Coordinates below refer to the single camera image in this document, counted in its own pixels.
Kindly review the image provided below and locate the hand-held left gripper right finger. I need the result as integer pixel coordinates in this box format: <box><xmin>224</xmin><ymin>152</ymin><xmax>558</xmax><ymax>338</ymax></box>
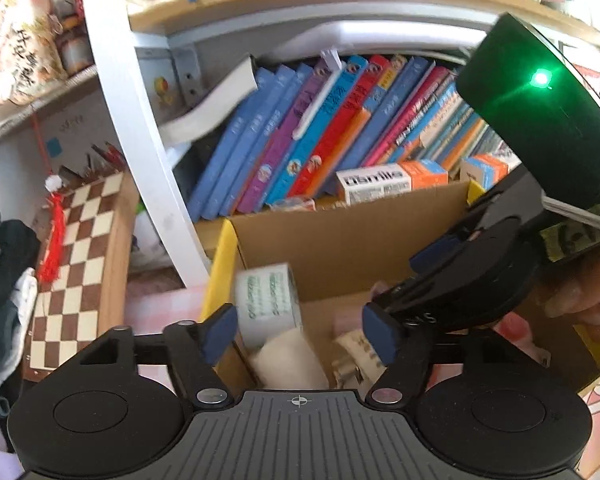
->
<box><xmin>362</xmin><ymin>302</ymin><xmax>526</xmax><ymax>407</ymax></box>

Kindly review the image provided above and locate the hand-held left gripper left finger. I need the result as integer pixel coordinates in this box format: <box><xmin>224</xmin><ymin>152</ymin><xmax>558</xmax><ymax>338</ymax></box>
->
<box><xmin>80</xmin><ymin>304</ymin><xmax>238</xmax><ymax>409</ymax></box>

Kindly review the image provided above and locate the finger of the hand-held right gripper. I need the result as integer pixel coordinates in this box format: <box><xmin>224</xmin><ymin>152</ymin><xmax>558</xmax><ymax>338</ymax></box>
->
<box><xmin>409</xmin><ymin>230</ymin><xmax>473</xmax><ymax>273</ymax></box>
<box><xmin>372</xmin><ymin>280</ymin><xmax>426</xmax><ymax>314</ymax></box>

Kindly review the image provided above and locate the beige wristwatch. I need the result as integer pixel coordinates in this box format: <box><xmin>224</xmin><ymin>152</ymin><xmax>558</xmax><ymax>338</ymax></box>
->
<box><xmin>332</xmin><ymin>329</ymin><xmax>387</xmax><ymax>376</ymax></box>

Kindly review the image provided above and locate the white printed tape roll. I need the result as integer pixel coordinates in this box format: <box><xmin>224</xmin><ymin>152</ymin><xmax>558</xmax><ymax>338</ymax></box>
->
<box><xmin>234</xmin><ymin>262</ymin><xmax>305</xmax><ymax>351</ymax></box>

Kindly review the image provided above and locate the yellow cardboard box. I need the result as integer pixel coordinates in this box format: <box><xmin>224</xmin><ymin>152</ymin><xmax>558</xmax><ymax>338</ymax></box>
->
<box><xmin>200</xmin><ymin>180</ymin><xmax>600</xmax><ymax>396</ymax></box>

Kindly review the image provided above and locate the white fluffy object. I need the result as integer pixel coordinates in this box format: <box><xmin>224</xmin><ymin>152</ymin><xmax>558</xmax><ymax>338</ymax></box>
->
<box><xmin>250</xmin><ymin>327</ymin><xmax>331</xmax><ymax>391</ymax></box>

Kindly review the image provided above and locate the pink plush toy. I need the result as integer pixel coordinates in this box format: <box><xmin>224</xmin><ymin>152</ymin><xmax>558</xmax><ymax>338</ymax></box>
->
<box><xmin>492</xmin><ymin>312</ymin><xmax>551</xmax><ymax>368</ymax></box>

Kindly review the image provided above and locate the person's right hand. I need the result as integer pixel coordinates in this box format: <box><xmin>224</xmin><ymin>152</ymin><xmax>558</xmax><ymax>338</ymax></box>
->
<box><xmin>539</xmin><ymin>245</ymin><xmax>600</xmax><ymax>333</ymax></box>

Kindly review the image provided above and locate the orange white carton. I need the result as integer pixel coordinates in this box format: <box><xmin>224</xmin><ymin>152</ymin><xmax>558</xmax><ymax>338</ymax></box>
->
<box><xmin>335</xmin><ymin>159</ymin><xmax>450</xmax><ymax>206</ymax></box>

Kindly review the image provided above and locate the small orange carton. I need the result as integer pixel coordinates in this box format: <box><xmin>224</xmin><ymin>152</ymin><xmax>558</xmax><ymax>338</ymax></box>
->
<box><xmin>460</xmin><ymin>154</ymin><xmax>510</xmax><ymax>183</ymax></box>

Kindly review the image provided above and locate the flat orange white packet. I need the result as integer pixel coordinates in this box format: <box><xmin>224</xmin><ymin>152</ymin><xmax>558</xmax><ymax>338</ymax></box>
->
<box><xmin>269</xmin><ymin>196</ymin><xmax>317</xmax><ymax>212</ymax></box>

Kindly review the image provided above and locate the wooden chessboard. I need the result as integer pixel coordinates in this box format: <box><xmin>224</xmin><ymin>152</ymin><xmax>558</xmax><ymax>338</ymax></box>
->
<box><xmin>22</xmin><ymin>172</ymin><xmax>141</xmax><ymax>381</ymax></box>

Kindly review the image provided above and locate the row of blue picture books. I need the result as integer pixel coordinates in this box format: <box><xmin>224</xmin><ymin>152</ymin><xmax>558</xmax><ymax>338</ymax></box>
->
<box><xmin>187</xmin><ymin>55</ymin><xmax>526</xmax><ymax>221</ymax></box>

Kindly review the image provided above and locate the red tassel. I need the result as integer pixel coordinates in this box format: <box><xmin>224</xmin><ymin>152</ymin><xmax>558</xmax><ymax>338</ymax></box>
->
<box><xmin>30</xmin><ymin>115</ymin><xmax>68</xmax><ymax>283</ymax></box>

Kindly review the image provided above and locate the bunch of pencils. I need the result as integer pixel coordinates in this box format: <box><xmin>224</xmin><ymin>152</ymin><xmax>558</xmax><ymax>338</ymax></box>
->
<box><xmin>60</xmin><ymin>142</ymin><xmax>128</xmax><ymax>181</ymax></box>

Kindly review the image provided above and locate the thick paperback book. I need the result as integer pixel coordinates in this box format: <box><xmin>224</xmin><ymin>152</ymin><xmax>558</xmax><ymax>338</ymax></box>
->
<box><xmin>161</xmin><ymin>55</ymin><xmax>258</xmax><ymax>145</ymax></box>

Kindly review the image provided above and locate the pile of clothes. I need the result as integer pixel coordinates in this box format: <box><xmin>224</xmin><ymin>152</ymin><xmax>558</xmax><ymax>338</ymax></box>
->
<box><xmin>0</xmin><ymin>205</ymin><xmax>43</xmax><ymax>480</ymax></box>

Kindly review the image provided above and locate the white flat lamp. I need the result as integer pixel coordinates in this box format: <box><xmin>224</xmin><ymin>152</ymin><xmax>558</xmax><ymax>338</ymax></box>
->
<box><xmin>267</xmin><ymin>20</ymin><xmax>486</xmax><ymax>68</ymax></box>

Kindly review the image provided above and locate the white metal bookshelf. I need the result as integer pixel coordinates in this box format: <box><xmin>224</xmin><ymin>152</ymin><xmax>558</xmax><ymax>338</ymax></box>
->
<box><xmin>77</xmin><ymin>0</ymin><xmax>600</xmax><ymax>291</ymax></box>

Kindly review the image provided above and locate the white side shelf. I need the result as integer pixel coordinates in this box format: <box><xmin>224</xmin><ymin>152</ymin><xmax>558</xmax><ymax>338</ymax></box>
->
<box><xmin>0</xmin><ymin>62</ymin><xmax>131</xmax><ymax>201</ymax></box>

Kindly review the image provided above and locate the brown glass jar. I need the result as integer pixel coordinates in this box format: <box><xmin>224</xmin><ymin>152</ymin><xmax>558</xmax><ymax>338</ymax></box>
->
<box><xmin>57</xmin><ymin>20</ymin><xmax>95</xmax><ymax>77</ymax></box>

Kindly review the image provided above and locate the lucky cat figurine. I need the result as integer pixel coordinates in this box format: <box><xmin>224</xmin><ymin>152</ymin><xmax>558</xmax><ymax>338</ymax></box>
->
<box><xmin>0</xmin><ymin>0</ymin><xmax>68</xmax><ymax>106</ymax></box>

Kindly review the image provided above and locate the white thin cable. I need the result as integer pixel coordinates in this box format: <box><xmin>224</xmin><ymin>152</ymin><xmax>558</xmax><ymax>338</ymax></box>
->
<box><xmin>542</xmin><ymin>197</ymin><xmax>600</xmax><ymax>233</ymax></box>

